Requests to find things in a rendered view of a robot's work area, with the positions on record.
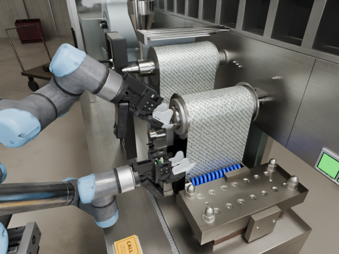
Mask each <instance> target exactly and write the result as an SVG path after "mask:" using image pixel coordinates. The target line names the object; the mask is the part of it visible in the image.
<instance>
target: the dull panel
mask: <svg viewBox="0 0 339 254"><path fill-rule="evenodd" d="M249 132H250V137H249V142H248V146H247V151H246V155H245V159H244V165H245V166H247V167H248V168H252V167H255V166H258V165H261V161H262V157H263V154H264V150H265V147H266V143H267V140H268V136H269V135H267V134H266V133H265V132H263V131H262V130H261V129H259V128H258V127H256V126H255V125H254V124H252V123H250V127H249Z"/></svg>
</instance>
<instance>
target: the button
mask: <svg viewBox="0 0 339 254"><path fill-rule="evenodd" d="M114 245H115V250H116V254H141V251H140V247H139V244H138V241H137V238H136V235H133V236H130V237H127V238H124V239H122V240H119V241H116V242H114Z"/></svg>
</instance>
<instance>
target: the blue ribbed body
mask: <svg viewBox="0 0 339 254"><path fill-rule="evenodd" d="M242 167H243V166H240V165H239V164H236V165H233V166H232V167H231V166H230V167H229V168H228V167H226V168H225V169H224V168H223V169H222V170H220V169H219V170H218V172H217V171H214V173H213V172H211V173H210V174H209V173H207V174H206V175H205V174H203V175H202V176H201V175H200V176H199V178H198V177H195V180H194V178H191V183H192V184H193V185H194V186H196V185H199V184H203V183H206V182H209V181H212V180H215V179H218V178H221V177H223V174H224V173H226V172H229V171H232V170H235V169H238V168H242Z"/></svg>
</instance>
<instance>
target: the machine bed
mask: <svg viewBox="0 0 339 254"><path fill-rule="evenodd" d="M93 97H94V102H90V100H89V96H88V93H87V91H86V90H85V91H84V92H83V94H82V95H81V96H80V97H79V99H80V105H81V110H82V116H83V121H84V127H85V133H86V138H87V144H88V149H89V155H90V160H91V166H92V171H93V173H94V174H95V173H99V172H103V171H106V170H110V169H114V168H118V167H122V166H126V165H129V166H130V165H131V160H132V159H129V160H127V158H126V152H125V150H124V147H123V145H122V143H121V142H120V139H117V138H116V136H115V135H114V125H115V112H116V109H115V104H113V103H111V102H109V101H106V100H98V101H96V96H95V95H93ZM133 117H134V127H135V138H136V148H137V158H133V159H136V162H139V161H142V160H146V159H148V152H149V151H153V150H154V148H153V147H152V146H151V144H149V145H146V144H148V135H147V121H145V120H142V119H140V118H138V117H137V116H135V115H134V114H133ZM184 189H185V188H183V189H180V190H177V191H174V189H173V192H171V193H168V194H165V195H164V196H163V197H162V198H160V199H159V200H158V199H157V198H156V199H157V201H158V203H159V206H160V208H161V210H162V212H163V214H164V217H165V219H166V221H167V223H168V225H169V228H170V230H171V232H172V234H173V236H174V239H175V241H176V243H177V245H178V247H179V250H180V252H181V254H272V253H274V252H276V251H278V250H280V249H282V248H284V247H286V246H288V245H290V244H293V243H295V242H297V241H299V240H301V239H303V238H305V237H307V236H309V234H310V232H311V231H312V228H311V227H310V226H309V225H308V224H307V223H306V222H305V221H304V220H303V219H302V218H301V217H300V216H299V215H298V214H297V213H295V212H294V211H293V210H292V209H291V208H288V209H286V211H284V213H283V215H282V216H283V218H282V219H280V220H278V221H277V222H276V225H275V227H274V230H273V232H271V233H268V234H266V235H264V236H262V237H259V238H257V239H255V240H253V241H251V242H248V241H247V240H246V239H245V235H243V236H241V237H238V238H236V239H234V240H232V241H229V242H227V243H225V244H222V245H220V246H218V247H215V248H212V246H211V244H210V242H207V243H205V244H203V245H201V244H200V243H199V241H198V239H197V237H196V236H195V235H193V234H192V228H191V226H190V224H189V222H188V220H187V219H186V217H185V215H184V213H183V211H182V210H180V208H179V206H178V204H177V202H176V195H177V194H179V191H181V190H184ZM116 201H117V206H118V208H119V209H118V211H119V217H118V219H117V221H116V223H115V224H114V225H112V226H110V227H106V228H103V233H104V238H105V244H106V249H107V254H114V250H113V247H112V245H113V244H114V242H116V241H119V240H122V239H124V238H127V237H130V236H133V235H136V236H138V239H139V243H140V246H141V249H142V252H143V254H174V253H173V251H172V249H171V246H170V244H169V242H168V239H167V237H166V235H165V232H164V230H163V228H162V225H161V223H160V220H159V218H158V216H157V213H156V211H155V209H154V206H153V204H152V202H151V199H150V197H149V195H148V192H147V190H146V188H145V187H144V186H142V185H141V182H140V187H137V188H134V189H133V190H130V191H127V192H124V193H120V194H117V195H116Z"/></svg>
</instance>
